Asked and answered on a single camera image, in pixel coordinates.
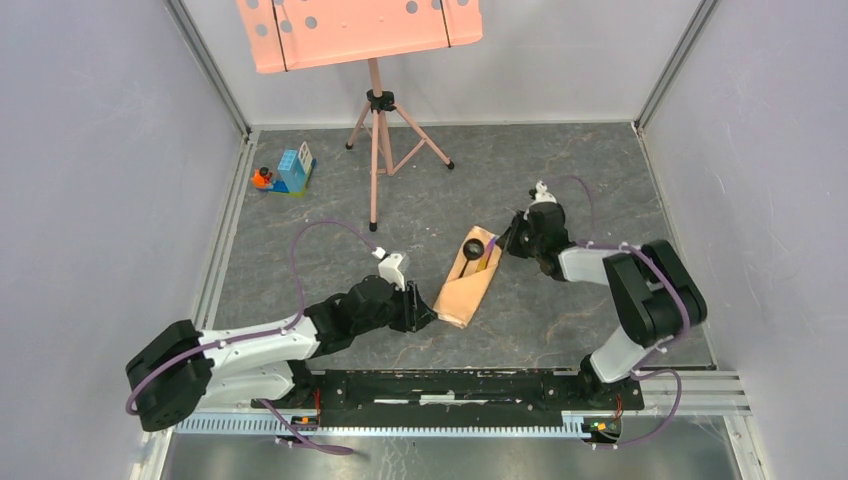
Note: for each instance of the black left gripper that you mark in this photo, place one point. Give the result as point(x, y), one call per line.
point(420, 314)

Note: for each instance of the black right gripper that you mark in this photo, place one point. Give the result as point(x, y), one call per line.
point(508, 238)

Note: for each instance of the iridescent rainbow utensil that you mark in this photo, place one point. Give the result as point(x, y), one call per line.
point(489, 251)

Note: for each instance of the peach satin napkin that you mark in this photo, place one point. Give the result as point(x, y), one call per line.
point(459, 298)

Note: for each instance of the black handled utensil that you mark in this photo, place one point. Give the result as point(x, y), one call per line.
point(472, 250)

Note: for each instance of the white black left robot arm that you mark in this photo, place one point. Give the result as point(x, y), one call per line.
point(184, 368)

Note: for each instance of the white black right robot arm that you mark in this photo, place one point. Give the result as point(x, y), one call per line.
point(656, 299)

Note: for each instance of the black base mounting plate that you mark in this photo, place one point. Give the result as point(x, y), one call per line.
point(461, 398)

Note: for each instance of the colourful toy brick house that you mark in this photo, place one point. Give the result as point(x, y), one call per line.
point(294, 171)

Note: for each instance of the orange toy figure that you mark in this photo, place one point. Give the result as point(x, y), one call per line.
point(263, 179)

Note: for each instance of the pink music stand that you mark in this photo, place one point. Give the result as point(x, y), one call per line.
point(287, 35)

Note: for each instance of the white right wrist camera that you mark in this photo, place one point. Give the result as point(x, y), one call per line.
point(540, 193)

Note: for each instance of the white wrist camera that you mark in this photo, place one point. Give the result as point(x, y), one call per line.
point(540, 193)
point(392, 267)

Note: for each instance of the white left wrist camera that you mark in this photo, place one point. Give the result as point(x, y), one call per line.
point(392, 267)

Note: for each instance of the grey slotted cable duct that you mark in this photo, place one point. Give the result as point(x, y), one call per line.
point(569, 426)

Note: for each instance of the aluminium frame rail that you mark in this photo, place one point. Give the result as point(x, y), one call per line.
point(704, 393)

